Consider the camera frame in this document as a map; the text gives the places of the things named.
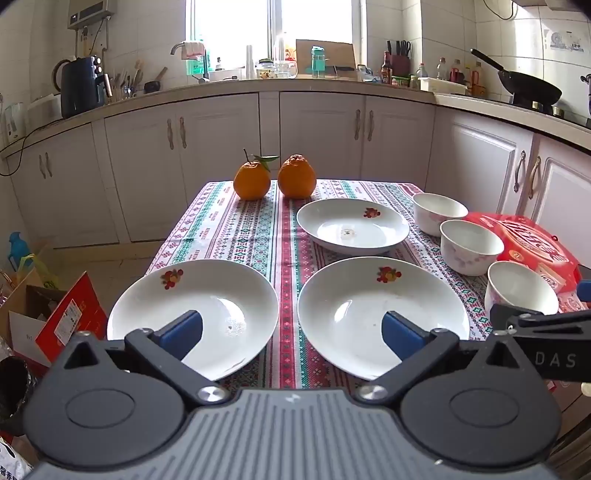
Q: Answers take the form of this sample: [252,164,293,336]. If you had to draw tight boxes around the white plate with fruit print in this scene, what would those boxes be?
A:
[296,198,411,256]
[298,257,471,381]
[107,258,280,382]

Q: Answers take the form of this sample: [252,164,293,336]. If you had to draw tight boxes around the white plastic tray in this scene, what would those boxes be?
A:
[418,77,468,95]

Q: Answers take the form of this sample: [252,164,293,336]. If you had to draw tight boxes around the white kitchen cabinets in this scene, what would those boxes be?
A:
[0,90,591,261]

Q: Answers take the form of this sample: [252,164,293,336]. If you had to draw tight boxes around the green soap bottle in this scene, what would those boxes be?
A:
[186,46,208,77]

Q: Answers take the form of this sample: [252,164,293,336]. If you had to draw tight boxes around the red gift box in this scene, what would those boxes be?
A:
[463,211,585,315]

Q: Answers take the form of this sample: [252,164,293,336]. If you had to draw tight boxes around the small black saucepan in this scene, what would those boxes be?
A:
[144,68,169,93]

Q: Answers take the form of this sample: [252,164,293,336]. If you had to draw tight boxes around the orange with green leaf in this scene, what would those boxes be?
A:
[233,148,280,201]

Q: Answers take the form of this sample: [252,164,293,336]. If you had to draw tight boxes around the white kettle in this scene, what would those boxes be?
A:
[4,102,27,141]

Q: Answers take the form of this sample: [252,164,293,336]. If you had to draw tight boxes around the printed white bag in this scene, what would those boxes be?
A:
[0,436,34,480]

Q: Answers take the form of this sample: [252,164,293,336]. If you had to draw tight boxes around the knife block with knives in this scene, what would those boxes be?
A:
[387,41,411,77]

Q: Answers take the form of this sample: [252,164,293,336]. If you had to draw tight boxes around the blue plastic toy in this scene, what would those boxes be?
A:
[9,232,32,272]

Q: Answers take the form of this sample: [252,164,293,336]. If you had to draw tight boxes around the brown cardboard box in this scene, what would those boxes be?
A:
[0,268,70,352]

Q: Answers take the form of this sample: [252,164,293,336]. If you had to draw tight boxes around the white water heater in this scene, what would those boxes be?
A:
[67,0,116,31]

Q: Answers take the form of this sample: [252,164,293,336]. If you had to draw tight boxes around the kitchen countertop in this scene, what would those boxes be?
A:
[0,76,591,153]

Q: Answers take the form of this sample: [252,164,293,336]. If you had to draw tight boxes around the patterned tablecloth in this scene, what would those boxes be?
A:
[145,180,497,393]

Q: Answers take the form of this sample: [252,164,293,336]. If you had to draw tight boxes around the black bin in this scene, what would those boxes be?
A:
[0,357,34,437]

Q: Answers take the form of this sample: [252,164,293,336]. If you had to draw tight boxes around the metal faucet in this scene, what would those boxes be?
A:
[171,42,211,84]

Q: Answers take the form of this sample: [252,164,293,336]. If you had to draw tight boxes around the gas stove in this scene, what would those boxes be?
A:
[505,95,591,127]

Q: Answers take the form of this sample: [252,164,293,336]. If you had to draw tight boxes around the utensil holder with utensils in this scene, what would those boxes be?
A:
[108,60,144,100]

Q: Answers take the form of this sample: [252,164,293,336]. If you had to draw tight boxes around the black wok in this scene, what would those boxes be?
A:
[471,48,563,106]

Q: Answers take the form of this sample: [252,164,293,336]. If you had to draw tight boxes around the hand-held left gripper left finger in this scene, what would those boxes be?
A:
[59,310,230,408]

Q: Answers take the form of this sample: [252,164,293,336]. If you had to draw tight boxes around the glass pitcher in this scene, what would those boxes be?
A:
[274,32,298,78]

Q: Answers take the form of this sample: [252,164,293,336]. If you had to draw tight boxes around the red cardboard box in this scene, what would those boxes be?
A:
[34,271,109,366]

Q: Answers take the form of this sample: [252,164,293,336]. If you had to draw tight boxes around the white bowl with pink flowers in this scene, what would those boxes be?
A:
[439,220,505,277]
[412,193,469,237]
[485,261,560,317]

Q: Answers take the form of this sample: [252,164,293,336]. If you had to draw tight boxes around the yellow green shopping bag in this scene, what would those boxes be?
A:
[18,251,61,291]

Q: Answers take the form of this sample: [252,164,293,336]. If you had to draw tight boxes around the white countertop appliance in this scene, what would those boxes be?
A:
[28,95,63,125]

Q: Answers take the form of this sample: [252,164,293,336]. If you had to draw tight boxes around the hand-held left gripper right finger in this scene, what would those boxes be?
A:
[355,310,527,408]

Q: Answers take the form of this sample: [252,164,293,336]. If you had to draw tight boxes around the kitchen window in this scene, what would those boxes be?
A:
[187,0,365,70]

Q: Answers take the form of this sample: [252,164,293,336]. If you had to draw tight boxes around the brown cardboard sheet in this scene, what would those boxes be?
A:
[295,39,357,77]

